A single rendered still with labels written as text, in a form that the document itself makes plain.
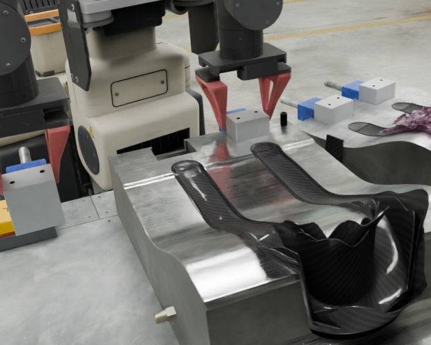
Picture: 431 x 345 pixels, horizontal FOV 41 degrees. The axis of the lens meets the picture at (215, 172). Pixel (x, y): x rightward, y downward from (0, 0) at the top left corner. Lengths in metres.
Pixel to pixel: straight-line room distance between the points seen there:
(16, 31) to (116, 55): 0.69
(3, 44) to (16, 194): 0.18
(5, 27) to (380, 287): 0.38
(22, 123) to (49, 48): 0.84
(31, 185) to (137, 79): 0.59
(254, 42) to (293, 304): 0.37
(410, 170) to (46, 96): 0.46
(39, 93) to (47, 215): 0.12
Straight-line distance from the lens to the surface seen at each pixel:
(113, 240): 0.76
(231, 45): 0.74
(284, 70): 0.77
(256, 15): 0.66
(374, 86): 0.99
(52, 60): 1.40
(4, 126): 0.56
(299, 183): 0.70
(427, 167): 0.76
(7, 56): 0.47
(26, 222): 0.61
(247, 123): 0.77
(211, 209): 0.65
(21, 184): 0.60
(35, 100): 0.56
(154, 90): 1.17
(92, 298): 0.68
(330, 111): 0.90
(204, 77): 0.75
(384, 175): 0.81
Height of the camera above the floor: 1.22
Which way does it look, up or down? 28 degrees down
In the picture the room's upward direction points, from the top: 4 degrees counter-clockwise
